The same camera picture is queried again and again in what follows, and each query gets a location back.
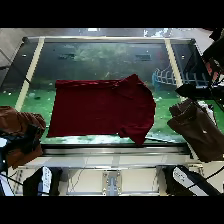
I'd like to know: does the silver frame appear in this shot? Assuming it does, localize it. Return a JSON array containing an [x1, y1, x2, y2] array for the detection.
[[6, 35, 224, 197]]

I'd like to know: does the brown T-shirt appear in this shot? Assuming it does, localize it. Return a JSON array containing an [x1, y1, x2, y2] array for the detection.
[[166, 98, 224, 164]]

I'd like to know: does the black cable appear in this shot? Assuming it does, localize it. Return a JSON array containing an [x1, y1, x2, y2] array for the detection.
[[186, 165, 224, 191], [0, 172, 27, 188]]

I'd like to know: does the red T-shirt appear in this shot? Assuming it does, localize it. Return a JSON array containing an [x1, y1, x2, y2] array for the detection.
[[46, 73, 157, 146]]

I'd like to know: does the brown garment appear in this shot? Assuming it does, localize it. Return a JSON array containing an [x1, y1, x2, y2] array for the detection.
[[0, 105, 47, 170]]

